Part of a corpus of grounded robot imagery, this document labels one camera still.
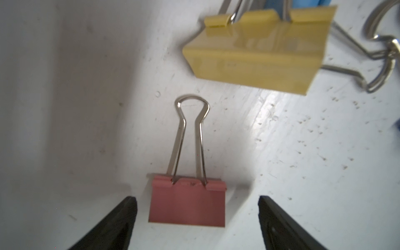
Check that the pink binder clip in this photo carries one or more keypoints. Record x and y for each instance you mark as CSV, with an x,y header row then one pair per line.
x,y
185,200

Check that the blue binder clip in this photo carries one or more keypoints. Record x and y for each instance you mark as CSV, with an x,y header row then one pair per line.
x,y
233,7

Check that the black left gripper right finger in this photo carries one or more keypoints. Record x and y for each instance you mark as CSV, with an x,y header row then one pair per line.
x,y
280,231

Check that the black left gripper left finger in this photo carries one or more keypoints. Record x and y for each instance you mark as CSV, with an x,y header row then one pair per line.
x,y
114,231

